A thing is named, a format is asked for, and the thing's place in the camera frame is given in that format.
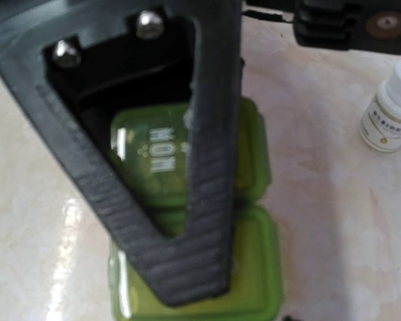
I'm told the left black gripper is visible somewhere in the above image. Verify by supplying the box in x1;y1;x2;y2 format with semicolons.
0;1;242;307

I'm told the green weekly pill organizer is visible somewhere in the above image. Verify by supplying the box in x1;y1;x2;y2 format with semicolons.
108;98;283;320

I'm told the small white pill bottle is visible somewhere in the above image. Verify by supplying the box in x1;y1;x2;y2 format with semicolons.
360;60;401;153

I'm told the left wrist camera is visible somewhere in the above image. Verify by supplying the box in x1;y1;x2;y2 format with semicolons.
245;1;401;56

